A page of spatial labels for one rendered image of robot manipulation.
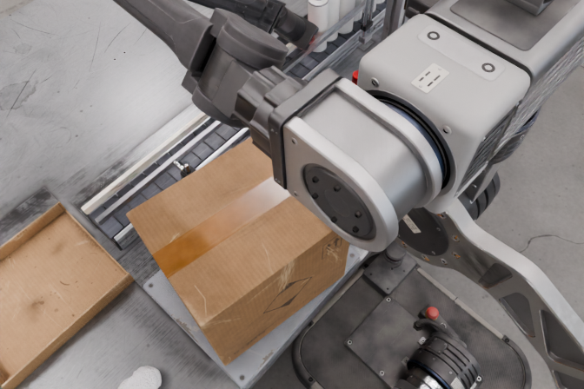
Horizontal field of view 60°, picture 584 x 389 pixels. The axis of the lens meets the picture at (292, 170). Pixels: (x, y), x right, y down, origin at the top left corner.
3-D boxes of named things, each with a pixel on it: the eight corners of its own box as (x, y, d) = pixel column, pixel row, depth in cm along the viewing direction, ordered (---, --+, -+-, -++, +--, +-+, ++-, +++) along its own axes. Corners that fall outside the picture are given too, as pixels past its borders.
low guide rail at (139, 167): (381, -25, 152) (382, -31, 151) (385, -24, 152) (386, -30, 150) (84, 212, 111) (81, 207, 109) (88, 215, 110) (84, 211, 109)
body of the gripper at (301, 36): (288, 10, 127) (275, 0, 121) (321, 29, 124) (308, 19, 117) (275, 33, 129) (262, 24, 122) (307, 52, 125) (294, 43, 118)
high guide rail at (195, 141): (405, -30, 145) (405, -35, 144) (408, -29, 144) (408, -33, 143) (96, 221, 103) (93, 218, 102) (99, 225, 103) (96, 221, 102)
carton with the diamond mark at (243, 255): (277, 196, 117) (269, 124, 94) (345, 274, 106) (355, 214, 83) (162, 273, 107) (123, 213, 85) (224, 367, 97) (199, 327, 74)
